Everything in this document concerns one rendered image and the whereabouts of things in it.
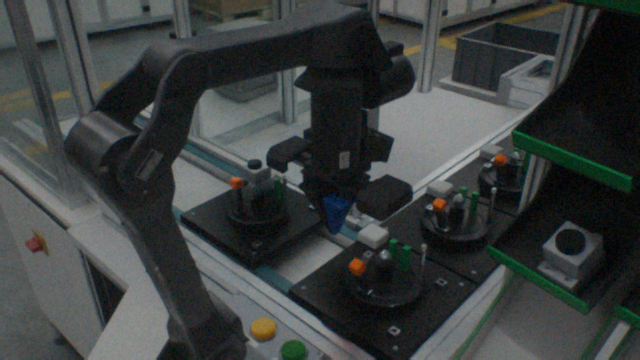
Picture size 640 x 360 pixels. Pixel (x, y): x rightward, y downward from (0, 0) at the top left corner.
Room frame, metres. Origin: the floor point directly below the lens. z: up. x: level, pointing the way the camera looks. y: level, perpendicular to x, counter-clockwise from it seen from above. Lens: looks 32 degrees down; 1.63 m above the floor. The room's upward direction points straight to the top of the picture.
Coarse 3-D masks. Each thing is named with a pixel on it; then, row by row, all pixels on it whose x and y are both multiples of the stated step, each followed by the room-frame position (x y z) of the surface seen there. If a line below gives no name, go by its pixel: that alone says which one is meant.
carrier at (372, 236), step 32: (352, 256) 0.81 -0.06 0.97; (384, 256) 0.71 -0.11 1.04; (416, 256) 0.81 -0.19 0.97; (320, 288) 0.72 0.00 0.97; (352, 288) 0.69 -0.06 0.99; (384, 288) 0.69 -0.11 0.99; (416, 288) 0.69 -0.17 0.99; (448, 288) 0.72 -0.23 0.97; (352, 320) 0.64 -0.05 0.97; (384, 320) 0.64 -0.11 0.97; (416, 320) 0.64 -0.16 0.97; (384, 352) 0.57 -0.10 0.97
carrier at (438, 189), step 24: (432, 192) 1.02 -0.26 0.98; (408, 216) 0.94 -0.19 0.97; (432, 216) 0.91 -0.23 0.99; (456, 216) 0.89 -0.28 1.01; (480, 216) 0.91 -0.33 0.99; (504, 216) 0.94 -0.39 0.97; (408, 240) 0.86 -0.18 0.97; (432, 240) 0.86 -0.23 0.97; (456, 240) 0.83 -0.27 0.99; (480, 240) 0.84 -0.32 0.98; (456, 264) 0.78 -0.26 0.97; (480, 264) 0.78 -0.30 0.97
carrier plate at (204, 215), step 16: (224, 192) 1.04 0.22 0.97; (288, 192) 1.04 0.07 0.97; (192, 208) 0.97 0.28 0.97; (208, 208) 0.97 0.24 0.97; (224, 208) 0.97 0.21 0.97; (304, 208) 0.97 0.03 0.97; (192, 224) 0.92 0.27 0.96; (208, 224) 0.91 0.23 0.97; (224, 224) 0.91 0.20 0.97; (288, 224) 0.91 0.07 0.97; (304, 224) 0.91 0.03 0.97; (320, 224) 0.92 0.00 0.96; (224, 240) 0.86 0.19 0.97; (240, 240) 0.86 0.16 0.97; (256, 240) 0.86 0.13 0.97; (272, 240) 0.86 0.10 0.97; (288, 240) 0.86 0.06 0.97; (240, 256) 0.81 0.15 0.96; (256, 256) 0.81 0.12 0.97; (272, 256) 0.82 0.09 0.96
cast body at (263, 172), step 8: (256, 160) 0.96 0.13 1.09; (248, 168) 0.95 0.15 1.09; (256, 168) 0.94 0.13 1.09; (264, 168) 0.95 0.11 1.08; (248, 176) 0.94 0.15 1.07; (256, 176) 0.93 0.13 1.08; (264, 176) 0.94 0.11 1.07; (272, 176) 0.97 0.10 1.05; (248, 184) 0.93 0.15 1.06; (256, 184) 0.93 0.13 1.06; (264, 184) 0.94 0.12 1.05; (272, 184) 0.96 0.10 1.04; (248, 192) 0.92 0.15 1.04; (256, 192) 0.93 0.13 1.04; (264, 192) 0.94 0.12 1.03
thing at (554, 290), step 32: (544, 192) 0.59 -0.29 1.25; (576, 192) 0.59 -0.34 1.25; (608, 192) 0.58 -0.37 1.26; (512, 224) 0.56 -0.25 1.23; (544, 224) 0.56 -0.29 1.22; (576, 224) 0.55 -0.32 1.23; (608, 224) 0.54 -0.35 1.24; (512, 256) 0.53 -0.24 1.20; (608, 256) 0.50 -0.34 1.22; (544, 288) 0.47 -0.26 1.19; (608, 288) 0.46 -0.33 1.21
